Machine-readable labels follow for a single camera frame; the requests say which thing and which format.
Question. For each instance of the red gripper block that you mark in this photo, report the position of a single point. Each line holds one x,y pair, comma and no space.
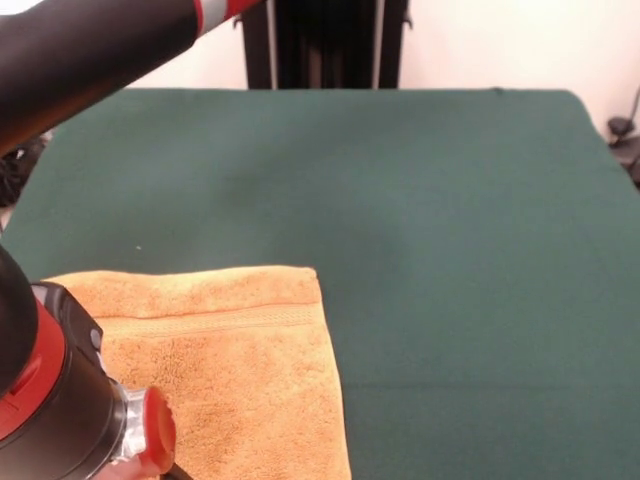
157,430

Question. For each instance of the orange terry towel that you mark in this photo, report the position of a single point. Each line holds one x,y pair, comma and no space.
240,375

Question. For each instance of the black equipment pile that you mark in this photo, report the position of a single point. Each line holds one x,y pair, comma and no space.
15,175

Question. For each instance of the dark green tablecloth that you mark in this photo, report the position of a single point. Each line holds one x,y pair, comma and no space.
450,225

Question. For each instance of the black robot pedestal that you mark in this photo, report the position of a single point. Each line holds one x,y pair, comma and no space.
325,45

